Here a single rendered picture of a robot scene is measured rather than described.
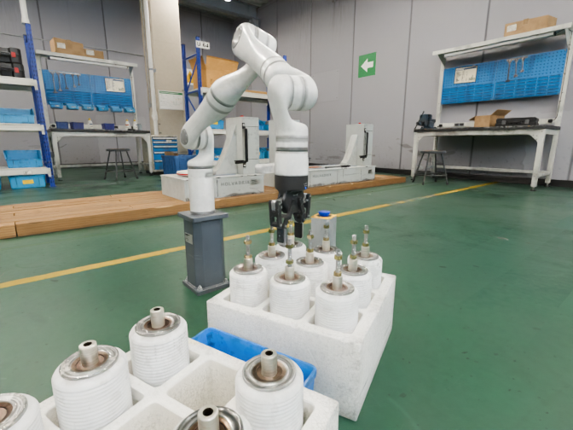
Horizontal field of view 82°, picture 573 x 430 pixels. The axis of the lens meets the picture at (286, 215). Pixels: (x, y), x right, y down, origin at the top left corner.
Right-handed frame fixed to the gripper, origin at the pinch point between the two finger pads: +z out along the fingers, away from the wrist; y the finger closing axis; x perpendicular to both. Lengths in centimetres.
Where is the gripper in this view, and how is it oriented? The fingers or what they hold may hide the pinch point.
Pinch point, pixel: (291, 235)
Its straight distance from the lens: 75.9
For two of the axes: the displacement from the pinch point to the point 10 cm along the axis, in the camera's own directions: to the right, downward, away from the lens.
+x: -8.2, -1.3, 5.6
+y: 5.7, -1.8, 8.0
